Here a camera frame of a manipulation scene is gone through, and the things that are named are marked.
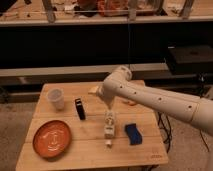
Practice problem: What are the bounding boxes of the orange carrot toy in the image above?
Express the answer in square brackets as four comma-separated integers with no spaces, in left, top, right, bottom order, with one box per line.
[123,99,137,106]

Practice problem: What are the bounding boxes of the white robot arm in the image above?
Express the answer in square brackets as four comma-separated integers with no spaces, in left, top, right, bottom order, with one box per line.
[89,66,213,136]

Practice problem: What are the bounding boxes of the black floor cables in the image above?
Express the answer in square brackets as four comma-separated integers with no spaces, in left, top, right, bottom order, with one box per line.
[156,111,213,158]

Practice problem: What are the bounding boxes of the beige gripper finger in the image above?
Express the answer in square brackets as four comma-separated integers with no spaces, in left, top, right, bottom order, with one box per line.
[88,86,99,95]

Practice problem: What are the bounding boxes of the blue sponge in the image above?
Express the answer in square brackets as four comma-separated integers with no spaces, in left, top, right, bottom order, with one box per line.
[125,123,142,145]

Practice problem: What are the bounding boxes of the translucent plastic cup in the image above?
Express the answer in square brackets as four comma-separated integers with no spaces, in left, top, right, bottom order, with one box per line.
[47,88,65,110]

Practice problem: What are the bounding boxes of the white small bottle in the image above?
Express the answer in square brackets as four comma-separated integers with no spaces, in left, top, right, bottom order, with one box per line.
[104,110,115,148]

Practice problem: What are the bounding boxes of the black box on right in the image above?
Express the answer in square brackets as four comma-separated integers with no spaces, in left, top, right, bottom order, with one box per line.
[166,45,213,71]

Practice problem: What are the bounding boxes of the black upright eraser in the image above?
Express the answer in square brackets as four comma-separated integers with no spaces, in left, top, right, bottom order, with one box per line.
[75,98,86,120]

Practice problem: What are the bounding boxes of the orange round plate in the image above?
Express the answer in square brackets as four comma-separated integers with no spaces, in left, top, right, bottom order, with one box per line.
[32,120,71,158]

